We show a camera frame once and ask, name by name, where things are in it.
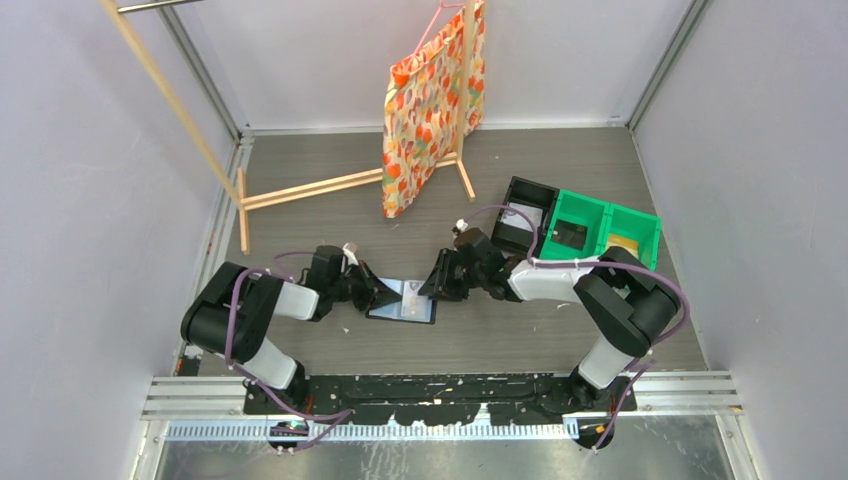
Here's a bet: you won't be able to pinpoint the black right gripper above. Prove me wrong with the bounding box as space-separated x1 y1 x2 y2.
419 248 486 303

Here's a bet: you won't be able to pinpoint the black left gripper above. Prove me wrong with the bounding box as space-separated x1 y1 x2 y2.
329 260 402 313

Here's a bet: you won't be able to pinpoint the black card holder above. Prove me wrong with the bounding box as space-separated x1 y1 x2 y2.
365 278 437 325

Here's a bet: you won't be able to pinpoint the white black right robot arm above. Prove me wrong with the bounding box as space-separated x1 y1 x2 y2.
418 228 687 411

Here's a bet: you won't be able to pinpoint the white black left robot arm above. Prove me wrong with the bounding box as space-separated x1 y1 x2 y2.
180 244 402 414

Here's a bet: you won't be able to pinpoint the white card in black bin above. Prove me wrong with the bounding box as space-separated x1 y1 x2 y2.
503 203 544 232

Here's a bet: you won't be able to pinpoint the dark card in green bin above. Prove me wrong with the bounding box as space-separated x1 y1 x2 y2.
551 220 588 251

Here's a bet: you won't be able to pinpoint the yellow cards in green bin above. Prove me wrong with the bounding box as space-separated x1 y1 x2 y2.
607 234 640 258

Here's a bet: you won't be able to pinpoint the black storage bin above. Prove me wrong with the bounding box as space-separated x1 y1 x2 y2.
491 176 560 257

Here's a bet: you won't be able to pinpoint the wooden clothes rack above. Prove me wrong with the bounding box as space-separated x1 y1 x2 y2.
99 0 477 255

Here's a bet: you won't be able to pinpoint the green double storage bin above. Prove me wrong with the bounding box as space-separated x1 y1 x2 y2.
537 190 662 270

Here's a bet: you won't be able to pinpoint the floral fabric bag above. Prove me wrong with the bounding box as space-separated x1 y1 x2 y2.
382 1 487 218

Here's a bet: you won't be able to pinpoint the pink clothes hanger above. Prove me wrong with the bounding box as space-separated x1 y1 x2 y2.
412 0 464 54

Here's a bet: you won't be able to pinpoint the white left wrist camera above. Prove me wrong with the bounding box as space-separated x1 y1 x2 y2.
342 242 359 265

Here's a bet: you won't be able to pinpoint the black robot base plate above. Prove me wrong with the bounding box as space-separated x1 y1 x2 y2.
277 373 637 426

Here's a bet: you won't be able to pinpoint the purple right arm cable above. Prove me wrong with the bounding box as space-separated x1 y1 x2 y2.
453 203 692 455

